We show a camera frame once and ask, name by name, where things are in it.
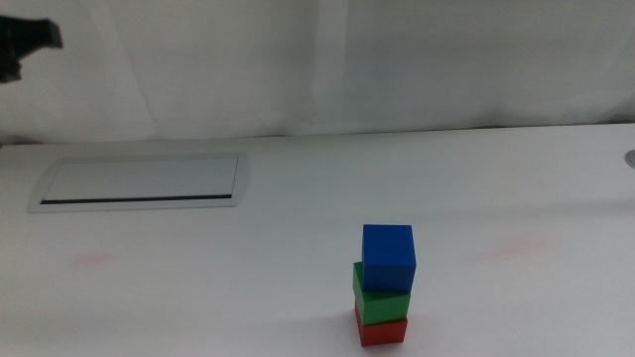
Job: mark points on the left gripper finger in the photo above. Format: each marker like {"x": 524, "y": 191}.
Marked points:
{"x": 9, "y": 72}

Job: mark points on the blue cube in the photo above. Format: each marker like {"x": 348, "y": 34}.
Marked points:
{"x": 389, "y": 258}

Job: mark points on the green cube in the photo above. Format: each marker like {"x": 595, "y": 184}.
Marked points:
{"x": 384, "y": 307}

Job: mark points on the red cube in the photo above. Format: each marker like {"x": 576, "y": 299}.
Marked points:
{"x": 382, "y": 333}

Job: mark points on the white backdrop curtain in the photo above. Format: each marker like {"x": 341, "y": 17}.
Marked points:
{"x": 297, "y": 64}

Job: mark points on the grey round table grommet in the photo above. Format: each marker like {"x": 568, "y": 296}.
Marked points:
{"x": 631, "y": 159}

